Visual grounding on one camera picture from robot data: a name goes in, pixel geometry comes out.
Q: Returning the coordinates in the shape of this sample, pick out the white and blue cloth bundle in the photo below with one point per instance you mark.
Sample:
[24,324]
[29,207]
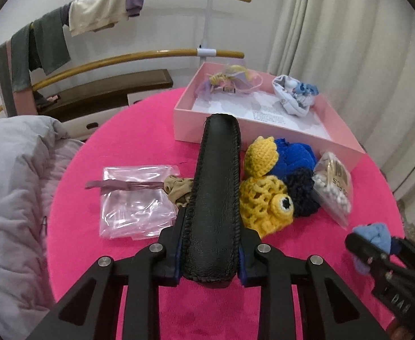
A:
[296,95]

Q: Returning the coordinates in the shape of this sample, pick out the yellow crochet toy with eye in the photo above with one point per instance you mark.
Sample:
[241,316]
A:
[258,198]

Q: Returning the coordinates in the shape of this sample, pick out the pink cardboard box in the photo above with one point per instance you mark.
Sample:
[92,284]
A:
[200,124]

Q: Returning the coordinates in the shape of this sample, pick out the green towel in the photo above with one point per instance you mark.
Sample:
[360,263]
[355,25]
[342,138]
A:
[49,42]

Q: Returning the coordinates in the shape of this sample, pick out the small pink object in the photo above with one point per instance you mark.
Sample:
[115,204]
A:
[53,98]

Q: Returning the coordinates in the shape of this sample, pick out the navy crochet scrunchie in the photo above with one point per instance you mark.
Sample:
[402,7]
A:
[303,191]

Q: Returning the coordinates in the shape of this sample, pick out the beige curtain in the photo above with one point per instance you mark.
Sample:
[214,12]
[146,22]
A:
[352,42]

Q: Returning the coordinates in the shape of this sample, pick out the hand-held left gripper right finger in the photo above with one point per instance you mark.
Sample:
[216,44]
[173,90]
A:
[253,255]

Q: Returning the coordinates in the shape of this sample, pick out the grey blanket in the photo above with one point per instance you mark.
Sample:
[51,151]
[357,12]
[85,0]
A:
[12,191]

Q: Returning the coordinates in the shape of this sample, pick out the black leather case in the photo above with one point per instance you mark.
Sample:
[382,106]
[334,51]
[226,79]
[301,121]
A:
[214,191]

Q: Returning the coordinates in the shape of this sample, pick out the clear bag of cotton swabs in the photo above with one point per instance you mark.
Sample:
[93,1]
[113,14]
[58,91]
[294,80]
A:
[335,187]

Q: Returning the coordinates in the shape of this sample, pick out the blue knitted cloth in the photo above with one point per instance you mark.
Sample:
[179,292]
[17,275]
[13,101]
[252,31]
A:
[296,156]

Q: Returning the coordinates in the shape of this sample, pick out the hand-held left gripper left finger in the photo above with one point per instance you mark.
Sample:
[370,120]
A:
[168,255]

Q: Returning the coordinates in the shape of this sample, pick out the cream garment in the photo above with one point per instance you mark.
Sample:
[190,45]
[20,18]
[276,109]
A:
[97,10]

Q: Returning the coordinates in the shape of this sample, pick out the light blue cloth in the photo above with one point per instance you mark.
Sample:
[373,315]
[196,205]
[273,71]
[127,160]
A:
[375,235]

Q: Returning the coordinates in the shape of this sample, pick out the purple garment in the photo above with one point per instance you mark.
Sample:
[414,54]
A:
[135,0]

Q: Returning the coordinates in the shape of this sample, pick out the clear plastic zip bags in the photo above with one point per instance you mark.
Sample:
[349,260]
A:
[136,209]

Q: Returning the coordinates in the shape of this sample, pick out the grey and pink garment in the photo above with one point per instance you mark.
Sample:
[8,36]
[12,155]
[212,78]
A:
[7,81]

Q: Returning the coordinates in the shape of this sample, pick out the pastel ribbon bundle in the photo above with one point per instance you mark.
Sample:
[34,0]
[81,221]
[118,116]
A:
[228,79]

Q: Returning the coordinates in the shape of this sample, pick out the white barre post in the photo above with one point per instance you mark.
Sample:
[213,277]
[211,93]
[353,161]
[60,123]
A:
[209,24]

